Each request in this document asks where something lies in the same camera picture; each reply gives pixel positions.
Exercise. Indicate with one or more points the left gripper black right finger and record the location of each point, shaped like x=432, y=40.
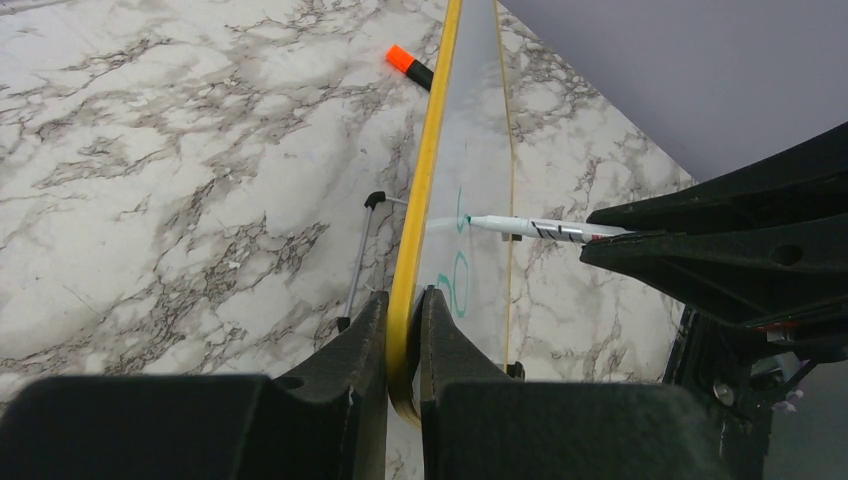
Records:
x=480, y=423

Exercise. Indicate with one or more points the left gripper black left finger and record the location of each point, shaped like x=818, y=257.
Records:
x=326, y=418

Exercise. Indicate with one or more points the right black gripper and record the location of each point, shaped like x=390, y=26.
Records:
x=791, y=272

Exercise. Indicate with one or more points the green-capped whiteboard marker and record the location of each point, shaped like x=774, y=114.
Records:
x=580, y=233

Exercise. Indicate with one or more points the yellow-framed whiteboard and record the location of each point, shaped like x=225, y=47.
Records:
x=464, y=168

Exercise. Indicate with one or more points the orange-capped black highlighter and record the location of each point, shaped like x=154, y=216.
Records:
x=410, y=67

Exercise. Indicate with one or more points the whiteboard wire stand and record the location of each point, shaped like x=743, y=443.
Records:
x=372, y=202

